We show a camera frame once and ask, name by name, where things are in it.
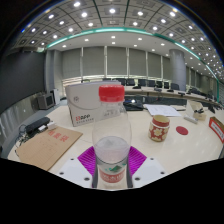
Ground black pouch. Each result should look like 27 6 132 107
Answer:
24 116 51 135

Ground grey monitor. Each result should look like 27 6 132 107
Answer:
36 92 56 111

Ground ceiling lights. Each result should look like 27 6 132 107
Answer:
16 0 221 71

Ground row of black office chairs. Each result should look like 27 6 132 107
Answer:
81 77 214 98

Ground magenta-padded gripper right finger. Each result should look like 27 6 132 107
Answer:
128 145 167 188

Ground cream mug red pattern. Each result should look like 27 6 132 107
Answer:
147 114 171 143

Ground clear water bottle red cap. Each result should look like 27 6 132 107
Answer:
91 84 133 191

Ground open cardboard box red label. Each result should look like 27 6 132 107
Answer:
208 116 224 144

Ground white remote control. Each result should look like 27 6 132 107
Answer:
183 114 199 125

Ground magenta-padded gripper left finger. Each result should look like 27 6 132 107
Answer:
55 145 99 189

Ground brown kraft paper envelope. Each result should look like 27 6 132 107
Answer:
15 125 84 172

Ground white cardboard box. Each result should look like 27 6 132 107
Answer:
64 79 123 128

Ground flat round red coaster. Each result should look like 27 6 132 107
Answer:
175 125 190 136

